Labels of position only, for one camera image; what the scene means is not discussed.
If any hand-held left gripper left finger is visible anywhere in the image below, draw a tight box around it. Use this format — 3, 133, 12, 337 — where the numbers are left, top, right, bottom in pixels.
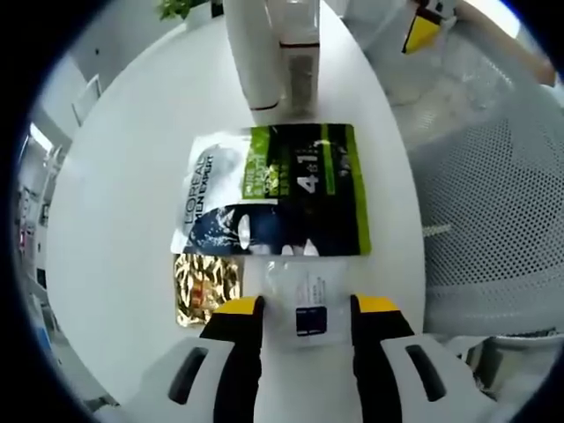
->
147, 294, 266, 423

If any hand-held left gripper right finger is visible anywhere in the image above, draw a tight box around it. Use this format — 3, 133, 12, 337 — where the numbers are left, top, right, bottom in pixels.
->
350, 293, 477, 423

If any gold foil skincare sachet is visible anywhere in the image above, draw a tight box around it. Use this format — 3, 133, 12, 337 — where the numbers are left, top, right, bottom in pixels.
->
173, 252, 246, 328

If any grey mesh office chair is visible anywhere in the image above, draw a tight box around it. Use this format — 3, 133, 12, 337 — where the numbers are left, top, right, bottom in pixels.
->
341, 0, 564, 353

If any white office chair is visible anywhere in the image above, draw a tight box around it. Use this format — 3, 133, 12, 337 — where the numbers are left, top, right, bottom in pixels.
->
71, 73, 103, 128

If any clear plastic skincare packet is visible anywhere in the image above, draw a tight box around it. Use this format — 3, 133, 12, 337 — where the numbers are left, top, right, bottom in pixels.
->
258, 258, 354, 352

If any green potted plant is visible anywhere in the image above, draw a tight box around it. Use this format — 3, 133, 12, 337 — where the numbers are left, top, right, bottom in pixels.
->
157, 0, 197, 22

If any white skincare bottle red band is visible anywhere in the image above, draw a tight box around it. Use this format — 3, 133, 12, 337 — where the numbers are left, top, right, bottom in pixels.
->
278, 0, 322, 115

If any large white skincare tube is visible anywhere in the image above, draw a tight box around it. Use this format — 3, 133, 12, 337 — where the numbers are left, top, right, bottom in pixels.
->
222, 0, 286, 112

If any green black skincare sachet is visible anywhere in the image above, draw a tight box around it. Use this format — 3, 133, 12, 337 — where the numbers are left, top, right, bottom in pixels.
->
170, 122, 374, 257

